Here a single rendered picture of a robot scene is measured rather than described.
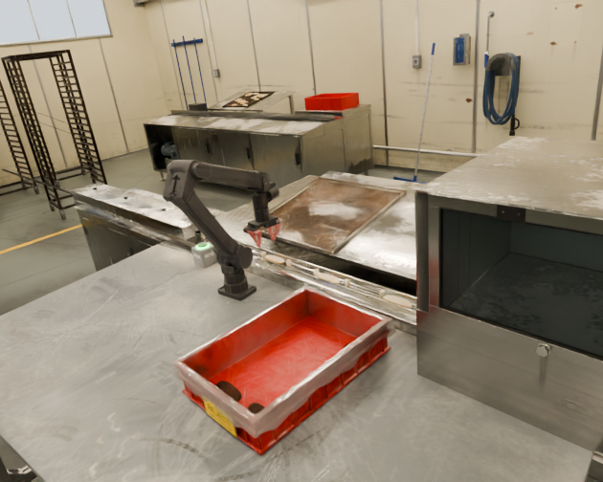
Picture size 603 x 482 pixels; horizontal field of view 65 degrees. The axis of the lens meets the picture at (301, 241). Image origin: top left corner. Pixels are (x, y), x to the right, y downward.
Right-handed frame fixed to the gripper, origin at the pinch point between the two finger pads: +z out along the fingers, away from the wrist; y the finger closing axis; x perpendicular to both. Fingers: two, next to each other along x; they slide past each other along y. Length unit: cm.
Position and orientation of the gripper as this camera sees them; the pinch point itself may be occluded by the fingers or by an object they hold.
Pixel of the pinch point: (265, 241)
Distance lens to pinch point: 183.3
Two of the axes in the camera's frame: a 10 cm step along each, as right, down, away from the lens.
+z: 1.1, 9.2, 3.8
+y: -7.0, 3.4, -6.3
